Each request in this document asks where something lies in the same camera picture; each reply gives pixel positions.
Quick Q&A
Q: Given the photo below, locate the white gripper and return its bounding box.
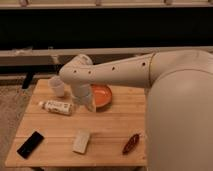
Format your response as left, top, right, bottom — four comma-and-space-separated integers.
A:
71, 84, 96, 112

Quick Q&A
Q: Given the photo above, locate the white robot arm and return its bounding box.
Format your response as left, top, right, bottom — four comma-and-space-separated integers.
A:
59, 50, 213, 171

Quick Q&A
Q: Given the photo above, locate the orange ceramic bowl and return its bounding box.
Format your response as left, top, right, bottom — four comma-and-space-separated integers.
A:
92, 85, 112, 108

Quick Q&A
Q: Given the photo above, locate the white labelled bottle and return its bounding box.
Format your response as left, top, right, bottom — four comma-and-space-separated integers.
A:
38, 100, 72, 115

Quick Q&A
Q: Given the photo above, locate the wooden table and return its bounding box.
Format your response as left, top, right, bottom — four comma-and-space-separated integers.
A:
5, 79, 147, 167

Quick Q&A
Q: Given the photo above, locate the brown red snack object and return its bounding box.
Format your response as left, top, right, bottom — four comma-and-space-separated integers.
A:
122, 134, 140, 155

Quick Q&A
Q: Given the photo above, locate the black remote control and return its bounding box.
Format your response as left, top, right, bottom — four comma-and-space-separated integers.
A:
17, 131, 44, 159

